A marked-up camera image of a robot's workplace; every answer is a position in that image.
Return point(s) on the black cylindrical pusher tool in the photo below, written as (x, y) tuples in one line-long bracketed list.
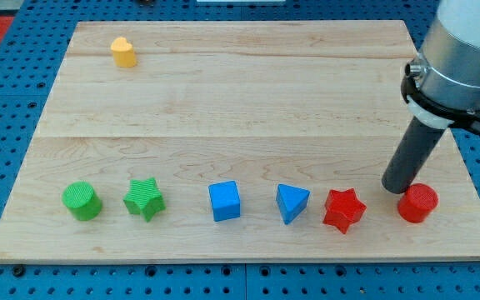
[(412, 152)]

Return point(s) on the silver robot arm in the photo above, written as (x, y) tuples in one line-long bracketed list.
[(441, 88)]

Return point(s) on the wooden board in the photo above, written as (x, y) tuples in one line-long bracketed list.
[(310, 104)]

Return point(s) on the yellow heart block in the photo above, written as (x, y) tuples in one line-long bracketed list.
[(123, 53)]

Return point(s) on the red cylinder block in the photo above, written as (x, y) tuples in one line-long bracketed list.
[(417, 203)]

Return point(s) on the red star block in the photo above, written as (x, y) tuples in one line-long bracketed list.
[(343, 209)]

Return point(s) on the blue triangle block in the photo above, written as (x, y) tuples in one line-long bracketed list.
[(291, 201)]

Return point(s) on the blue cube block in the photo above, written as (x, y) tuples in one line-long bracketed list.
[(225, 200)]

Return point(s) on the green star block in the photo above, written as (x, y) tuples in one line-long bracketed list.
[(144, 198)]

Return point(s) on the green cylinder block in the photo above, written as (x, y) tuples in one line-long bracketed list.
[(81, 200)]

